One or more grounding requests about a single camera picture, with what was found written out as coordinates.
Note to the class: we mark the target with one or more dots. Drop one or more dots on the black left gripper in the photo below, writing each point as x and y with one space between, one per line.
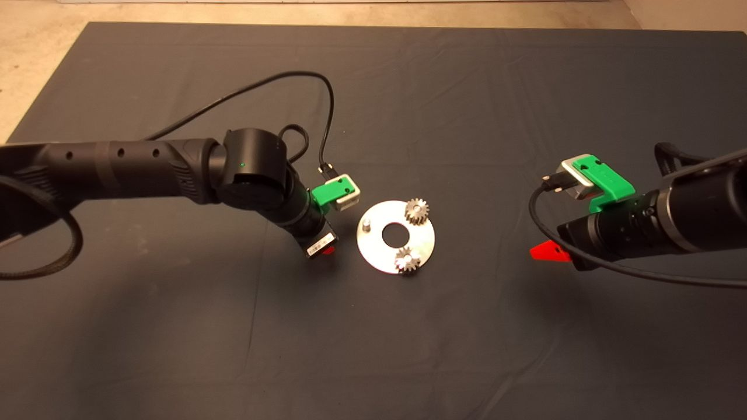
312 224

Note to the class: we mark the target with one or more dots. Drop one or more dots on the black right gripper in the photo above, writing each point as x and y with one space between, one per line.
613 233

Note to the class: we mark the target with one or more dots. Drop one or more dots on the dark steel planetary gear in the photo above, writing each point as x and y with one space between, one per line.
408 261
416 212

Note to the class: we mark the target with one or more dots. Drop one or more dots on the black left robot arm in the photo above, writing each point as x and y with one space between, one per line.
146 169

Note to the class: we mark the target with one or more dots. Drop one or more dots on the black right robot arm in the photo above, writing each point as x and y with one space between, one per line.
706 204

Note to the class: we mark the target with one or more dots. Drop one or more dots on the round metal carrier plate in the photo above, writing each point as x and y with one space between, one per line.
373 251

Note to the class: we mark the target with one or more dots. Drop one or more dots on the dark grey table cloth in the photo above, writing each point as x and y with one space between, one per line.
408 350

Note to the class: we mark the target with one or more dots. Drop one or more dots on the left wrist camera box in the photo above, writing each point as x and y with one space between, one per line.
349 198

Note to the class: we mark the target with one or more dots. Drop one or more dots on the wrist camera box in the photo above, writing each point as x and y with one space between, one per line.
575 175
349 198

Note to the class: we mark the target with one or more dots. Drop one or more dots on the green left camera mount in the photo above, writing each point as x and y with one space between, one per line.
327 192

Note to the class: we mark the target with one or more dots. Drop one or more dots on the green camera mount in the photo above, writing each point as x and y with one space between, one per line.
604 181
327 192

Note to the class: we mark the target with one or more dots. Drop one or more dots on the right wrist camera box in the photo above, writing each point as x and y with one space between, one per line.
575 175

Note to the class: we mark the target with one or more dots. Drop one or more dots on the green right camera mount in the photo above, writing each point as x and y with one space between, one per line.
604 181

